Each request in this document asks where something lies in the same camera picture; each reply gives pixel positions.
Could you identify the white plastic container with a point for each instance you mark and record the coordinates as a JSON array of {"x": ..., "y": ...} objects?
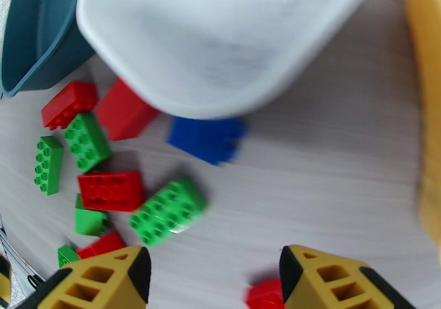
[{"x": 206, "y": 42}]

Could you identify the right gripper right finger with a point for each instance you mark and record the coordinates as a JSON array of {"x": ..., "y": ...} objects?
[{"x": 337, "y": 280}]

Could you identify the teal plastic container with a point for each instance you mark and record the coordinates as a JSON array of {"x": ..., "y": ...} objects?
[{"x": 34, "y": 35}]

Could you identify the small green lego brick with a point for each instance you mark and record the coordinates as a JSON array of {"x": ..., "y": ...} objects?
[
  {"x": 88, "y": 221},
  {"x": 67, "y": 256}
]

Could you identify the red lego brick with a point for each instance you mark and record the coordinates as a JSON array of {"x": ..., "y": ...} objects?
[
  {"x": 110, "y": 190},
  {"x": 69, "y": 103},
  {"x": 122, "y": 115},
  {"x": 101, "y": 244},
  {"x": 263, "y": 296}
]

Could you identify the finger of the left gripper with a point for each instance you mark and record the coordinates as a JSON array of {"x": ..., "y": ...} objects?
[{"x": 4, "y": 280}]

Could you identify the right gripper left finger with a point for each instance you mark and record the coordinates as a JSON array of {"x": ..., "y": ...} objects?
[{"x": 103, "y": 280}]

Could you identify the blue lego brick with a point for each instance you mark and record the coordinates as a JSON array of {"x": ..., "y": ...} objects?
[{"x": 203, "y": 139}]

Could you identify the yellow plastic container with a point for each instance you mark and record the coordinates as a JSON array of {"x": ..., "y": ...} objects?
[{"x": 430, "y": 111}]

